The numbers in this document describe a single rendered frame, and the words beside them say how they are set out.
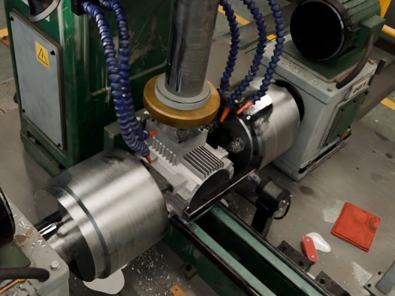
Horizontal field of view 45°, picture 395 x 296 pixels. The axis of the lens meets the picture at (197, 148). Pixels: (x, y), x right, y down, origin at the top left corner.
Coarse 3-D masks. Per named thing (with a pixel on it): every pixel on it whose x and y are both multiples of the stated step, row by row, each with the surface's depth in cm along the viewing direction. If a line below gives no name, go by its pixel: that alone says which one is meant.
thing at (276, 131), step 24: (240, 96) 128; (264, 96) 130; (288, 96) 135; (216, 120) 132; (240, 120) 126; (264, 120) 126; (288, 120) 132; (216, 144) 137; (240, 144) 128; (264, 144) 126; (288, 144) 136; (240, 168) 134
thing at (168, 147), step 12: (156, 120) 121; (168, 132) 120; (192, 132) 122; (204, 132) 118; (156, 144) 119; (168, 144) 116; (180, 144) 114; (192, 144) 117; (204, 144) 122; (168, 156) 118; (180, 156) 116
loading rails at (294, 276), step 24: (216, 216) 129; (168, 240) 132; (192, 240) 122; (216, 240) 134; (240, 240) 125; (264, 240) 124; (192, 264) 128; (216, 264) 118; (240, 264) 119; (264, 264) 122; (288, 264) 121; (216, 288) 124; (240, 288) 116; (264, 288) 115; (288, 288) 120; (312, 288) 117
